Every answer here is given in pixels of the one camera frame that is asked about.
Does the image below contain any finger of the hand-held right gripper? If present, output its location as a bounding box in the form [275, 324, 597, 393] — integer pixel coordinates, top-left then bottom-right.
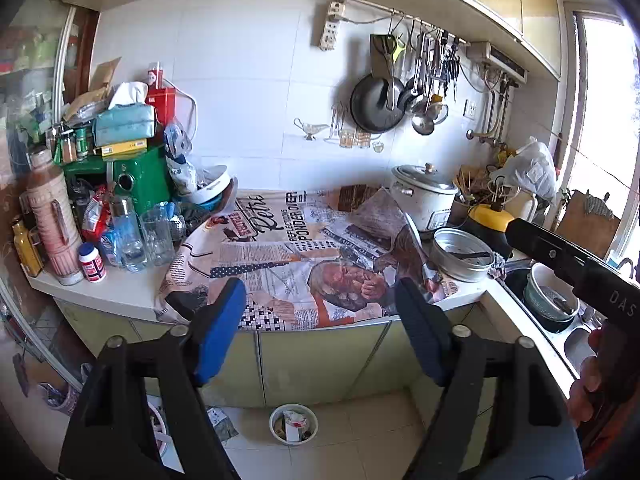
[505, 217, 602, 287]

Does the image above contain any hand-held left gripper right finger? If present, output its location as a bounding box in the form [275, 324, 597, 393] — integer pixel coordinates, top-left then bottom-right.
[394, 276, 585, 480]

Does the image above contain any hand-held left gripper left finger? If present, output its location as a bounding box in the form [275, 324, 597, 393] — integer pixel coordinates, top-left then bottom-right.
[57, 276, 249, 480]

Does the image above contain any small white trash bin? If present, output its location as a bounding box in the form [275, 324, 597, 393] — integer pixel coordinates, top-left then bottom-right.
[269, 403, 319, 447]

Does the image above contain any person's right hand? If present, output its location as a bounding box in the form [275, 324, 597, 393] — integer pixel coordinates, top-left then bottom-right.
[566, 329, 607, 425]

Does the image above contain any wooden cutting board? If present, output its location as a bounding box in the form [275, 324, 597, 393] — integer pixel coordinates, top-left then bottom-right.
[554, 189, 622, 262]

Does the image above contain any yellow black kettle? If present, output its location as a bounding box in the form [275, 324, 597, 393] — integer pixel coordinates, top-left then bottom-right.
[466, 202, 517, 257]

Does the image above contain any steel sink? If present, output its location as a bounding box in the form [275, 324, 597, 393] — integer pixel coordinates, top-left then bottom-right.
[499, 259, 602, 377]

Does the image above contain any round metal basin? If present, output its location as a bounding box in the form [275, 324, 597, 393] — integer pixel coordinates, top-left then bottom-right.
[430, 226, 497, 283]

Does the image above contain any crumpled paper scrap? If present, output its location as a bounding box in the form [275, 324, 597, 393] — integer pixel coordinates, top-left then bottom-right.
[206, 405, 241, 444]

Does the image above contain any newspaper print tablecloth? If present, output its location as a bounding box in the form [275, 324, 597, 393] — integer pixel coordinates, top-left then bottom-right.
[154, 186, 489, 332]

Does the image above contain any chopstick holder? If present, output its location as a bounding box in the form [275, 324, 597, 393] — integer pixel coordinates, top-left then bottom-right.
[451, 164, 494, 204]

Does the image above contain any clear drinking glass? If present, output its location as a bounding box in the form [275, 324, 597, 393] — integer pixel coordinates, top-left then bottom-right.
[139, 206, 177, 268]

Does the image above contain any metal steamer basket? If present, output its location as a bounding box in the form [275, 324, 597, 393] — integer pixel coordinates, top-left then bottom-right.
[171, 204, 199, 239]

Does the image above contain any clear bottle metal cap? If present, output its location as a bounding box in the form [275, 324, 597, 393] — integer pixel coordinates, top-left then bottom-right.
[106, 194, 147, 273]

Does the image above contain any white rice cooker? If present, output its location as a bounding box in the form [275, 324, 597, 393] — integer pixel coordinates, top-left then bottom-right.
[389, 162, 459, 234]

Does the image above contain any blue label water bottle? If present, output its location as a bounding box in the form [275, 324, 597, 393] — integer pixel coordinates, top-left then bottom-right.
[99, 229, 124, 267]

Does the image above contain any white jar red label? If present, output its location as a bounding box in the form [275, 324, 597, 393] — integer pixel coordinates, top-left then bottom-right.
[78, 241, 108, 284]

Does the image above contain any white round container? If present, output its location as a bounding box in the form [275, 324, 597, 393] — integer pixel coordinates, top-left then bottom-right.
[191, 164, 237, 207]

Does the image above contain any green mini oven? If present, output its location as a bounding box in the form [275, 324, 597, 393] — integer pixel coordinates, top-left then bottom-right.
[61, 146, 174, 217]

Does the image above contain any blue white plastic bag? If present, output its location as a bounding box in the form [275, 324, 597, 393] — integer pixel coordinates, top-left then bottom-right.
[163, 121, 199, 197]

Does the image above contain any red snack bag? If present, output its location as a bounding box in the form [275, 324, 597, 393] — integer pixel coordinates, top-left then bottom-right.
[80, 186, 112, 244]

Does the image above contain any large pink bottle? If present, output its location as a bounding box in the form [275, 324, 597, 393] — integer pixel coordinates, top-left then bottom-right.
[24, 148, 86, 287]

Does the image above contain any flat yellow box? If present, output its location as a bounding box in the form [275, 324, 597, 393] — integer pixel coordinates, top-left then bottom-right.
[94, 138, 150, 162]

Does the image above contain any yellow bottle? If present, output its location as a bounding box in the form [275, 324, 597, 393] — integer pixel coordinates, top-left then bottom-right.
[11, 219, 44, 279]

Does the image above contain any row of hanging kitchen utensils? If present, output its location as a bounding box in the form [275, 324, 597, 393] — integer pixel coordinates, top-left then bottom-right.
[369, 9, 467, 137]

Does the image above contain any black frying pan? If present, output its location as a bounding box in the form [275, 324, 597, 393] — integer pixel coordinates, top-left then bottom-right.
[349, 73, 407, 134]

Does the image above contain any teal tissue pack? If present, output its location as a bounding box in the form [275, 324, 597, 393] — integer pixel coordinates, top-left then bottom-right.
[92, 81, 158, 147]

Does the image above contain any red box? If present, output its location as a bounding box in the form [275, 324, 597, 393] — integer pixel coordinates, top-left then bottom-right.
[145, 61, 178, 129]

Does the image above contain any white power strip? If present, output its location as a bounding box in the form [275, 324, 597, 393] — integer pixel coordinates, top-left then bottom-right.
[319, 0, 348, 53]

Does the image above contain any brass wall faucet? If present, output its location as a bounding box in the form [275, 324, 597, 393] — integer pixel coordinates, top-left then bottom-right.
[466, 86, 507, 152]

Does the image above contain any white wall appliance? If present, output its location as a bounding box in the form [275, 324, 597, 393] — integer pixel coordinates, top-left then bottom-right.
[466, 39, 532, 87]

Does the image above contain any kitchenware wall sticker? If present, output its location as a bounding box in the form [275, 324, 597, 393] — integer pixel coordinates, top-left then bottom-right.
[293, 102, 387, 154]

